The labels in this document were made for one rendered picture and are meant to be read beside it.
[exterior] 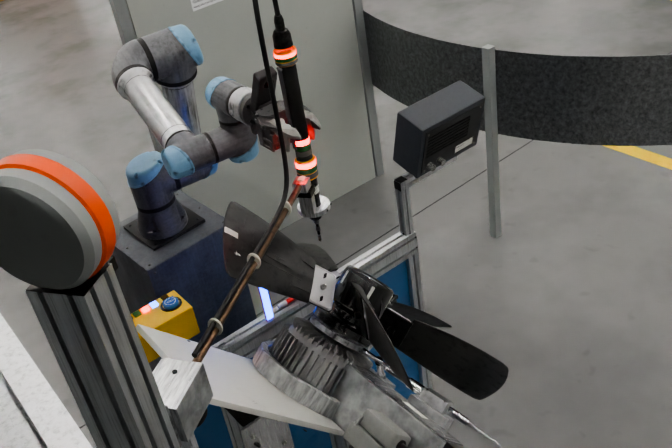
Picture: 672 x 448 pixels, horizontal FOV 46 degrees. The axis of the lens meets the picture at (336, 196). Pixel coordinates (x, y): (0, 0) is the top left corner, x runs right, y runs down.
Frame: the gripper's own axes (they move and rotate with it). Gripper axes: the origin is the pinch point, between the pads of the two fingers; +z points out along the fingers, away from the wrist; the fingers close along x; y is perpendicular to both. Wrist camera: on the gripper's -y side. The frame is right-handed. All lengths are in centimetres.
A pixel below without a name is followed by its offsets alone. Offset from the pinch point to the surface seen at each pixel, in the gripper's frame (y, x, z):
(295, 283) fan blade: 30.3, 11.7, 3.7
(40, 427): -44, 71, 87
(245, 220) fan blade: 18.4, 13.9, -7.7
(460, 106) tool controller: 37, -74, -33
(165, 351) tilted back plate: 24, 43, 8
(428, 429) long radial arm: 47, 10, 40
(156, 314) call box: 53, 29, -39
